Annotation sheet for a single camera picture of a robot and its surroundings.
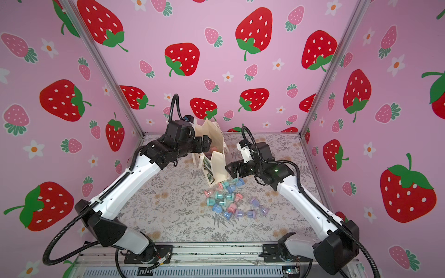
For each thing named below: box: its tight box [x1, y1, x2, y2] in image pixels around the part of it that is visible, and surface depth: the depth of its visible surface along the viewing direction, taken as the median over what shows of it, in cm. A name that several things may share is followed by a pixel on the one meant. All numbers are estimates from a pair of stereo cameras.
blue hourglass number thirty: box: [212, 203, 223, 214], surface depth 87 cm
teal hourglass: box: [206, 197, 216, 207], surface depth 88 cm
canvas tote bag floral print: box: [191, 118, 230, 187], surface depth 85 cm
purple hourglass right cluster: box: [250, 197, 269, 217], surface depth 88 cm
